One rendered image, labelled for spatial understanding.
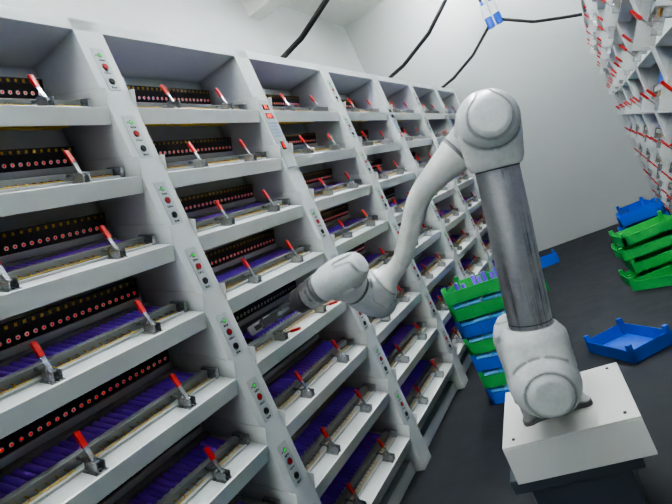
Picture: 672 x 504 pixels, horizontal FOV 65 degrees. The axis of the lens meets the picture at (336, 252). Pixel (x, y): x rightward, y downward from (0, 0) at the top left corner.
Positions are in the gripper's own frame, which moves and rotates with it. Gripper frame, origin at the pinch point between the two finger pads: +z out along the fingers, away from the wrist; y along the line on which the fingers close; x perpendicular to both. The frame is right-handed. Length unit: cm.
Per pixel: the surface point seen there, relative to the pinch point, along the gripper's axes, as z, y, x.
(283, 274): -7.3, -15.3, -10.1
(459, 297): -30, -87, 36
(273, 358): -3.1, 6.8, 10.4
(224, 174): -11.6, -10.4, -47.2
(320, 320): -4.5, -23.8, 9.9
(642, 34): -129, -42, -12
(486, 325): -34, -86, 52
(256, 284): -6.5, -0.8, -11.3
